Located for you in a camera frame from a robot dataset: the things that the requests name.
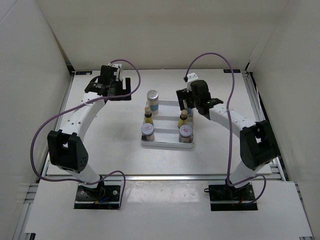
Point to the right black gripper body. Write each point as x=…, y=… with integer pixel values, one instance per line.
x=195, y=100

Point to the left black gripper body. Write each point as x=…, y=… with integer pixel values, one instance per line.
x=117, y=86

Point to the tall white shaker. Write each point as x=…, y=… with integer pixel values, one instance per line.
x=189, y=112
x=153, y=101

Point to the yellow label bottle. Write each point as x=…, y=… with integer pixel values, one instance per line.
x=183, y=118
x=148, y=117

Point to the short spice jar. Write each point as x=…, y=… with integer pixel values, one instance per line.
x=147, y=132
x=185, y=134

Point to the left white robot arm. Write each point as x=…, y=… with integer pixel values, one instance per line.
x=66, y=148

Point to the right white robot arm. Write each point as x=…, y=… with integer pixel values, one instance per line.
x=258, y=145

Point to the white divided organizer tray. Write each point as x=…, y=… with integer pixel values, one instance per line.
x=166, y=131

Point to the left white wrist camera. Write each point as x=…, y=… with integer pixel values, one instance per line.
x=116, y=71

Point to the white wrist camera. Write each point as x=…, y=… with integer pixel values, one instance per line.
x=188, y=79
x=116, y=71

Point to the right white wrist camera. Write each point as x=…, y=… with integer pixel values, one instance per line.
x=188, y=79

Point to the aluminium front rail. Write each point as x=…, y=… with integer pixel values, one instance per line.
x=118, y=177

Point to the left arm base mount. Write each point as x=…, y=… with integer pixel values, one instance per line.
x=104, y=197

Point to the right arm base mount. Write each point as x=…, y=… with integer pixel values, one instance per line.
x=224, y=198

